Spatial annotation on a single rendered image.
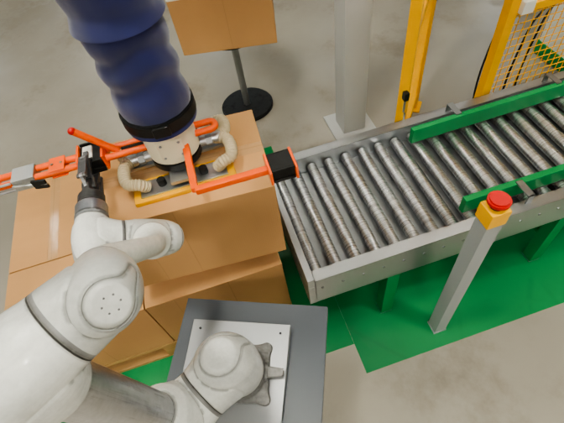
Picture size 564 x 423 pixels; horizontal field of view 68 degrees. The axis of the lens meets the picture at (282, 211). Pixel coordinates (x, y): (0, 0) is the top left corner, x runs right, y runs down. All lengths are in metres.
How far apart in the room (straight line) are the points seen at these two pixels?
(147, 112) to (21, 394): 0.78
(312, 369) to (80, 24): 1.13
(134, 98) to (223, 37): 1.65
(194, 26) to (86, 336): 2.33
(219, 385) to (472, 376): 1.40
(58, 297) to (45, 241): 1.65
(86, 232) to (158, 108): 0.38
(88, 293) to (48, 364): 0.11
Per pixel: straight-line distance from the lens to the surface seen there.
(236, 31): 2.78
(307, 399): 1.37
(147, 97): 1.20
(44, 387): 0.67
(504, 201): 1.40
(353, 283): 1.81
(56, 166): 1.48
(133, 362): 2.38
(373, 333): 2.23
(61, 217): 2.33
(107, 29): 1.09
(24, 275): 2.23
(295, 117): 3.19
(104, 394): 0.83
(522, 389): 2.30
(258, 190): 1.35
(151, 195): 1.41
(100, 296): 0.60
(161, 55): 1.17
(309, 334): 1.42
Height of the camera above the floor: 2.09
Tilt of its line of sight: 53 degrees down
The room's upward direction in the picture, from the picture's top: 11 degrees counter-clockwise
